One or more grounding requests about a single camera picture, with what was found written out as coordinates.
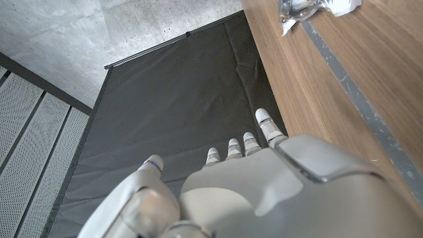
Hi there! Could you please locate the black backdrop stand pole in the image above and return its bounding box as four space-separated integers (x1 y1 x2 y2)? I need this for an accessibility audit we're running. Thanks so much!
104 9 245 70

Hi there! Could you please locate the black backdrop curtain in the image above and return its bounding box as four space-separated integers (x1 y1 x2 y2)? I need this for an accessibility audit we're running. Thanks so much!
41 9 288 238

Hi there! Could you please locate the clear bag of parts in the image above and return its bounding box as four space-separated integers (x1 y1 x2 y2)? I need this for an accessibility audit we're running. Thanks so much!
277 0 364 36

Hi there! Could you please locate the wooden table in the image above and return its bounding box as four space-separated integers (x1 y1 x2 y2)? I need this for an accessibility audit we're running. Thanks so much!
299 19 423 206

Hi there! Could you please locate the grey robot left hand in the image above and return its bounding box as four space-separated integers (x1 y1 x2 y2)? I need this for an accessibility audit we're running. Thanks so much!
77 108 423 238

